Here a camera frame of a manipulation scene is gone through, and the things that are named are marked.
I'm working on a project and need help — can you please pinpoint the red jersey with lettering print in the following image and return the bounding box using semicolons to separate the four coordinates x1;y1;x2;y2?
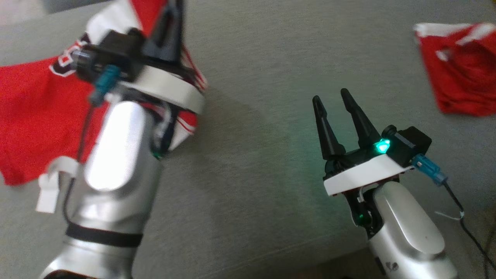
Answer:
0;0;208;187

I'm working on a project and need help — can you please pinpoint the left cable with blue connector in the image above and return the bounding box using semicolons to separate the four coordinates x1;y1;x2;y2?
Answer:
62;65;121;229

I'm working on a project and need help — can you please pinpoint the grey fabric sofa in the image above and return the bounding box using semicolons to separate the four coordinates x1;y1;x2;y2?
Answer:
0;0;496;279

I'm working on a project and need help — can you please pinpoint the red garment with white trim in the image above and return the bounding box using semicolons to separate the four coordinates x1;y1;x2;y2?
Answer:
413;22;496;117

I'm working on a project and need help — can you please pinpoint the cable with blue connector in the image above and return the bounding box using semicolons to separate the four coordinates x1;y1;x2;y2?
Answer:
62;65;121;229
412;153;496;279

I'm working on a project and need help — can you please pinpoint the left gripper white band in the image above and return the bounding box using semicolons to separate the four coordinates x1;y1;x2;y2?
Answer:
121;0;205;114

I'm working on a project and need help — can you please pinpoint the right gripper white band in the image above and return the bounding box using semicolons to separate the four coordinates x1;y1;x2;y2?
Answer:
312;88;413;196

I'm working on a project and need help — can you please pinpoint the right cable with blue connector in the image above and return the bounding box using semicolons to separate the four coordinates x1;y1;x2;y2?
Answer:
412;153;496;279

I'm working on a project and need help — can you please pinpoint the white strap tag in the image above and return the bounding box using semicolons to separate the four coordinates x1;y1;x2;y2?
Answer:
36;157;80;214

